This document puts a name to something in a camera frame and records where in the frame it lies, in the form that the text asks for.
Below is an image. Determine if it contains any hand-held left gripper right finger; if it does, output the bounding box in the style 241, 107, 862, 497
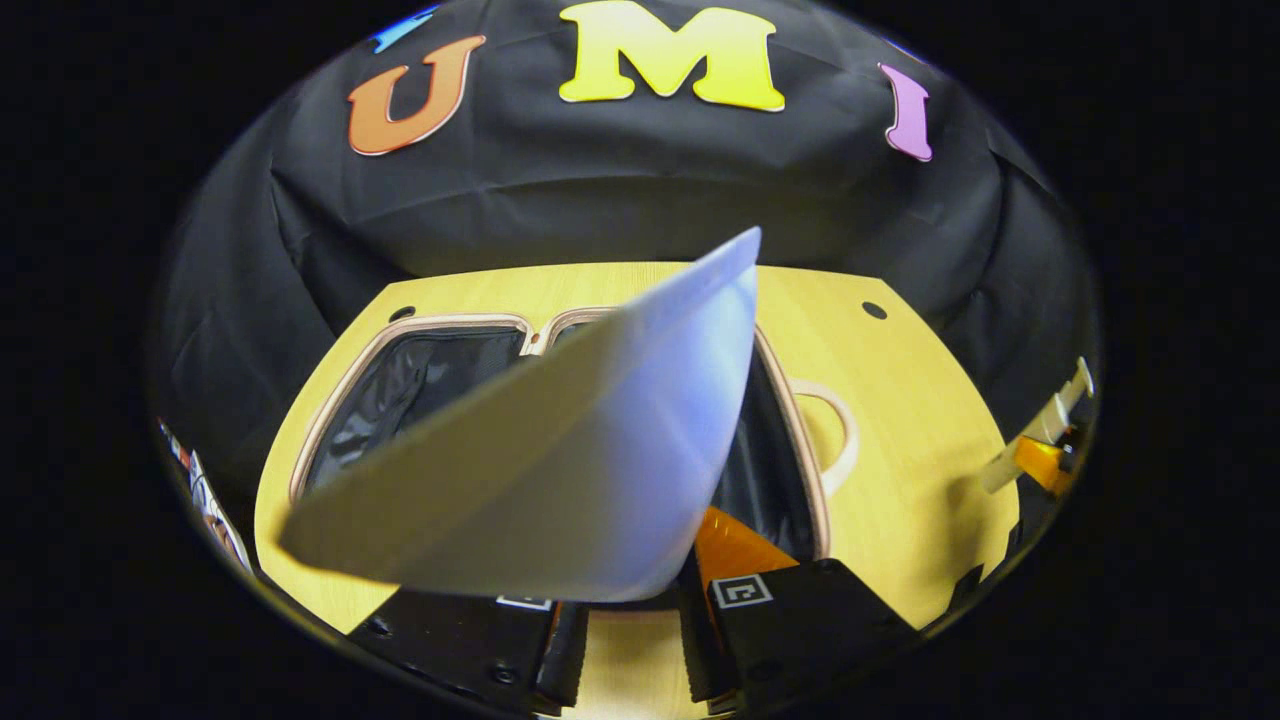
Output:
678, 505, 923, 717

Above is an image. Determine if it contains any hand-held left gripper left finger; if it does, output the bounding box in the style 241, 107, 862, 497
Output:
350, 588, 593, 717

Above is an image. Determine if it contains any white pump bottle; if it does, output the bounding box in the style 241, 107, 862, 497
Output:
980, 357, 1095, 496

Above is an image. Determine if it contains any white box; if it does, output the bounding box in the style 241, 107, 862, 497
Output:
278, 227, 763, 603

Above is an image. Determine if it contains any colourful printed object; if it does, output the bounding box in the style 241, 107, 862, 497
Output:
157, 418, 253, 573

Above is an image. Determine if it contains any black backdrop cloth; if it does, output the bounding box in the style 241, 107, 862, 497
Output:
150, 0, 1101, 531

